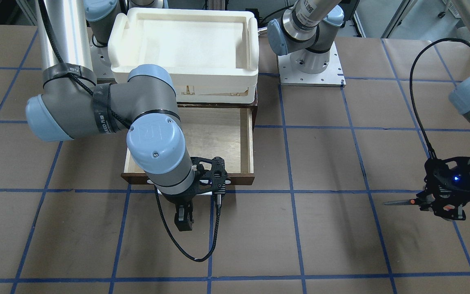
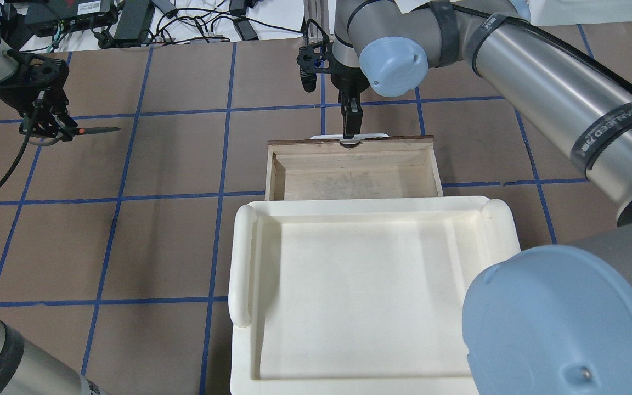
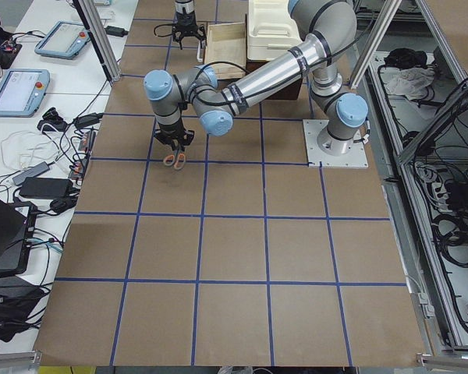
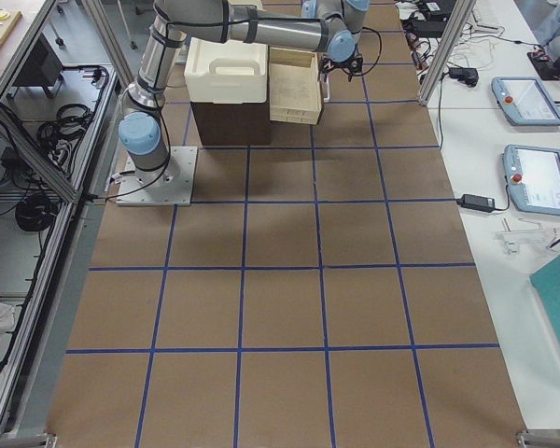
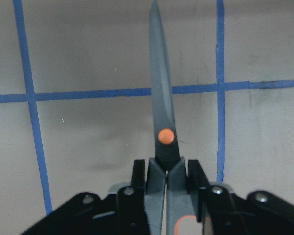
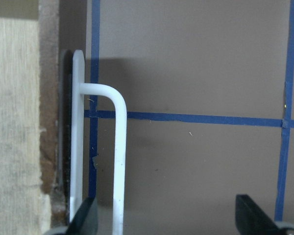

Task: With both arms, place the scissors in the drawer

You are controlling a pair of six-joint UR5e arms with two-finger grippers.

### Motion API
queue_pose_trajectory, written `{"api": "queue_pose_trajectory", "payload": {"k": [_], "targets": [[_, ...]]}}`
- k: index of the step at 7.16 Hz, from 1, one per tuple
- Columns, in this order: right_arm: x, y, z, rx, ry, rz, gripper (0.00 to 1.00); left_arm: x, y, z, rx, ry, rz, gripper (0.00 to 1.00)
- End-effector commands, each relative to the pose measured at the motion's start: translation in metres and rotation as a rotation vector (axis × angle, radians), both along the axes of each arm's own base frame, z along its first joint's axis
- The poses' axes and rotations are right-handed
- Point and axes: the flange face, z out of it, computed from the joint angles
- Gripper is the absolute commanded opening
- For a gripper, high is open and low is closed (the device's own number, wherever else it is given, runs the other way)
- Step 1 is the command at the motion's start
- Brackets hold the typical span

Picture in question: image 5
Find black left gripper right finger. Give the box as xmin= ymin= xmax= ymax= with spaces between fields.
xmin=188 ymin=160 xmax=294 ymax=235

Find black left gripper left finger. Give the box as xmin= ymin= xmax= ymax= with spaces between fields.
xmin=24 ymin=160 xmax=150 ymax=235

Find grey orange scissors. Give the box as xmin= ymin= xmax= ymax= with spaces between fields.
xmin=145 ymin=0 xmax=209 ymax=235

